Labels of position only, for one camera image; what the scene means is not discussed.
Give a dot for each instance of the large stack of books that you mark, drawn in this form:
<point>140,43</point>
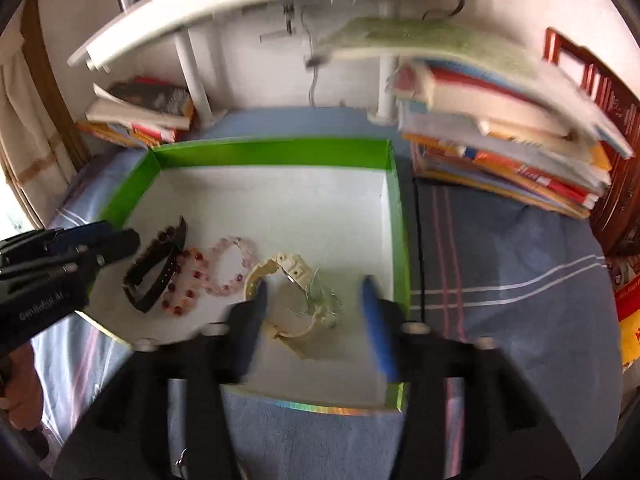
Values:
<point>500,145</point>

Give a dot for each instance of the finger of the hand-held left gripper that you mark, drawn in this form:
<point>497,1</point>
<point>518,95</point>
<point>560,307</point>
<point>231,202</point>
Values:
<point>80,235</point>
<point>117,245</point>

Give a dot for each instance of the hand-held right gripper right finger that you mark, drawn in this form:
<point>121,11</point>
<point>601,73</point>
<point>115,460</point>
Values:
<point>377,325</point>

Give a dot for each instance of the red wooden chair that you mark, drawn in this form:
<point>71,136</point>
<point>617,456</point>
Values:
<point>620,160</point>

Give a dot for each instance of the person's left hand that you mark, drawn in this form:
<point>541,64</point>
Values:
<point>22,395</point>

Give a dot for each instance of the black wristwatch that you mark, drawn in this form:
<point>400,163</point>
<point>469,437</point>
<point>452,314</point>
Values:
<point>150,285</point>

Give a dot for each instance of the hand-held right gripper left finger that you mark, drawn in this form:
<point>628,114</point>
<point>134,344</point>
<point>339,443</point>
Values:
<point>252,320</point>

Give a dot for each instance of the small stack of books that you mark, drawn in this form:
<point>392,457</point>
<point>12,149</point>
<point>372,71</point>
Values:
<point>140,125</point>

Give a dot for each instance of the red and yellow box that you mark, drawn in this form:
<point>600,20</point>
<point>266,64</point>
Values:
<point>631,330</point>

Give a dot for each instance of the green cardboard box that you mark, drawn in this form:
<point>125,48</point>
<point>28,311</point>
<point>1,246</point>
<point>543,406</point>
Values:
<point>300,200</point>

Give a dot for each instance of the white wristwatch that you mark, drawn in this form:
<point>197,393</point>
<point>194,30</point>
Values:
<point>292,265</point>

